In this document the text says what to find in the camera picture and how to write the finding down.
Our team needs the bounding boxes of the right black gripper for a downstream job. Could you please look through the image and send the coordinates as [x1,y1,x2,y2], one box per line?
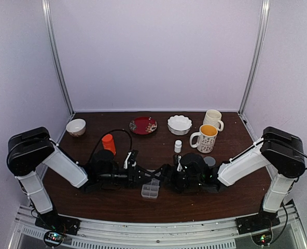
[153,164,203,193]

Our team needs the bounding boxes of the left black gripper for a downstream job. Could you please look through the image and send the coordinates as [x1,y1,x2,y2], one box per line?
[99,164,155,189]

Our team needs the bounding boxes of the clear plastic pill organizer box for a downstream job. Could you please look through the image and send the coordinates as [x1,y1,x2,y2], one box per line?
[141,179,160,200]

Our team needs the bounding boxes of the grey capped orange label bottle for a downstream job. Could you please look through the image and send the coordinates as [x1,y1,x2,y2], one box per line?
[203,156,216,168]

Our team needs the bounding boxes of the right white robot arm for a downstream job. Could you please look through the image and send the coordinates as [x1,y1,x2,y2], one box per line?
[157,127,305,229]

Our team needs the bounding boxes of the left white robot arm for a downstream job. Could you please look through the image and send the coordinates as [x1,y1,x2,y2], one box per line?
[6,127,160,230]

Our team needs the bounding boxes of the small white pill bottle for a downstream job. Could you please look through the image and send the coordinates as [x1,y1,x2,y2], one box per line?
[174,140,183,154]

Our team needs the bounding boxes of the orange capped pill bottle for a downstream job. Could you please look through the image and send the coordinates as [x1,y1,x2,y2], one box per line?
[102,134,116,156]

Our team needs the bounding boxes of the red floral plate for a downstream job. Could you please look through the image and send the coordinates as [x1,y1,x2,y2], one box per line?
[129,117,158,135]

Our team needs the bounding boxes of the white scalloped bowl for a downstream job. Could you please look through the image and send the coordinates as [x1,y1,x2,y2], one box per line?
[167,115,192,136]

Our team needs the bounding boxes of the cream ribbed mug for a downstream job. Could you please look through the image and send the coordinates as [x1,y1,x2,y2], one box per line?
[203,109,224,132]

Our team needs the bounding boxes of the white patterned rice bowl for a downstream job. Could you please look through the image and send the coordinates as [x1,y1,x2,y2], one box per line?
[66,119,86,137]

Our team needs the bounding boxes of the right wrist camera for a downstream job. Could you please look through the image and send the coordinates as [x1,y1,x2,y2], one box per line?
[173,154,184,172]

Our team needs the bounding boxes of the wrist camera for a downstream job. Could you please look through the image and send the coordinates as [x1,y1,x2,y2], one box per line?
[123,149,138,170]
[173,154,184,172]

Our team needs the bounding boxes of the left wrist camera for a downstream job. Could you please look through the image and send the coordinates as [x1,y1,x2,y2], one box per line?
[123,149,138,170]

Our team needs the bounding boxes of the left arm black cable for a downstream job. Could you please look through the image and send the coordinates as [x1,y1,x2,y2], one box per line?
[89,129,133,167]

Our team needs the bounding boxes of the front aluminium rail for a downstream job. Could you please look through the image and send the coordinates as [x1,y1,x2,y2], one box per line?
[6,203,307,248]

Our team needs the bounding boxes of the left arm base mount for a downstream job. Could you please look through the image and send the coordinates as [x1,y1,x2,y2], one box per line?
[35,216,80,248]

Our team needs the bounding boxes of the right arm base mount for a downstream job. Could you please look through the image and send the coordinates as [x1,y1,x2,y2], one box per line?
[235,215,281,246]

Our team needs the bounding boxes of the left aluminium frame post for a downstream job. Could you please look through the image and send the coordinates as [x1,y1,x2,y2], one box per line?
[41,0,75,117]

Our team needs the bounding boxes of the aluminium frame post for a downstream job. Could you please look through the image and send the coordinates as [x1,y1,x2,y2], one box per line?
[238,0,270,117]
[41,0,75,117]

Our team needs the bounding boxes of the right aluminium frame post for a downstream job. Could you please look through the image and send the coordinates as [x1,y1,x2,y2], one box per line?
[238,0,270,117]

